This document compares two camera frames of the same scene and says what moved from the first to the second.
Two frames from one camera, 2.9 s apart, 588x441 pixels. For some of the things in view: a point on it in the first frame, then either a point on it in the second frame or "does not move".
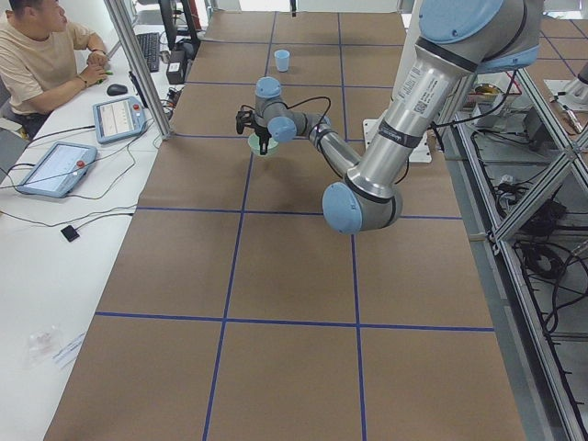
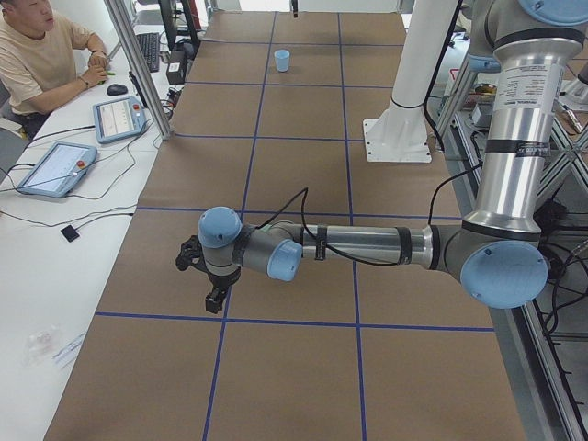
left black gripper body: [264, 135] → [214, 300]
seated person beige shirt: [41, 62] does not move
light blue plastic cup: [282, 60] does not move
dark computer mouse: [116, 90] does not move
